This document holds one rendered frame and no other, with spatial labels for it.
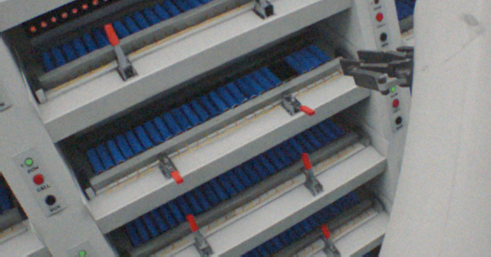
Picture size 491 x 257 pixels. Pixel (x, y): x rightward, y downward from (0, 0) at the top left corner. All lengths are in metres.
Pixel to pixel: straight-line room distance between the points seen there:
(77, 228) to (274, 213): 0.40
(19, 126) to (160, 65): 0.25
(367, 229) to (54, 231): 0.73
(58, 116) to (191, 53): 0.24
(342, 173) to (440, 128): 0.73
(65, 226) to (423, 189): 0.66
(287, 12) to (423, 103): 0.54
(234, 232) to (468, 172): 0.73
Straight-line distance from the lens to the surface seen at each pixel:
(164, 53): 0.87
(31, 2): 0.79
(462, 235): 0.36
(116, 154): 0.96
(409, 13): 1.22
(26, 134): 0.83
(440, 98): 0.41
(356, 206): 1.26
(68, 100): 0.85
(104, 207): 0.91
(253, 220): 1.05
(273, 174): 1.09
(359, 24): 1.01
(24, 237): 0.95
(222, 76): 1.04
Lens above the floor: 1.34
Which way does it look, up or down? 26 degrees down
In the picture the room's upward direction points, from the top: 18 degrees counter-clockwise
